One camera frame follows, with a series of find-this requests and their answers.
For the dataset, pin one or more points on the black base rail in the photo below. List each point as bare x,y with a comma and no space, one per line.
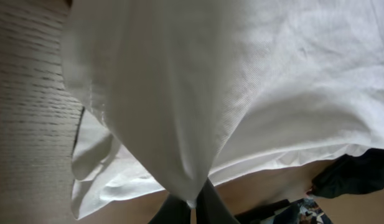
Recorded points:
302,211

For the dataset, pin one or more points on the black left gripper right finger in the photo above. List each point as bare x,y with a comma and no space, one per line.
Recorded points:
210,209

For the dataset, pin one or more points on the dark crumpled garment pile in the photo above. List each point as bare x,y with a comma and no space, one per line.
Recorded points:
351,175

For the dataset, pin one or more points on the white t-shirt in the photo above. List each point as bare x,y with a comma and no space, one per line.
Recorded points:
177,93

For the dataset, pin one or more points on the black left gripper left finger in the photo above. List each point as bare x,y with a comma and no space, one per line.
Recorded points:
172,211

